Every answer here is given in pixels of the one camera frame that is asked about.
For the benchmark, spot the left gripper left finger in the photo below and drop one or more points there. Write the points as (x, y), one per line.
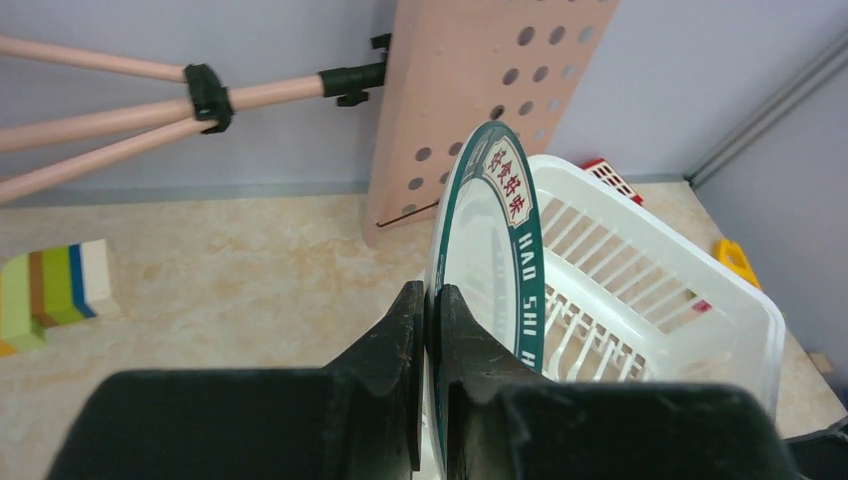
(358, 417)

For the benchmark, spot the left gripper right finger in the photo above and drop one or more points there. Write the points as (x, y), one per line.
(502, 420)

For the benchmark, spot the white plastic dish rack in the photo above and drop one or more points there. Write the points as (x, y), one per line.
(619, 290)

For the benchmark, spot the white plate green rim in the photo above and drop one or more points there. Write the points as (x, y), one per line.
(487, 241)

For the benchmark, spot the pink toy brick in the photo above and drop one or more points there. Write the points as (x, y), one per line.
(701, 306)

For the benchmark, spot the red grid toy block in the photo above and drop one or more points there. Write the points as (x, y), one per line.
(603, 170)

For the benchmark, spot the yellow triangular toy block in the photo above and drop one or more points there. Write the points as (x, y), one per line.
(731, 254)

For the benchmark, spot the multicolour striped toy block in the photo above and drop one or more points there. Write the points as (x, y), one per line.
(55, 287)

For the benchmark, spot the pink tripod stand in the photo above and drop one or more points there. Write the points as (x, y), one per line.
(208, 108)

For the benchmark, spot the pink perforated board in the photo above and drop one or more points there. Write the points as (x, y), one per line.
(453, 65)

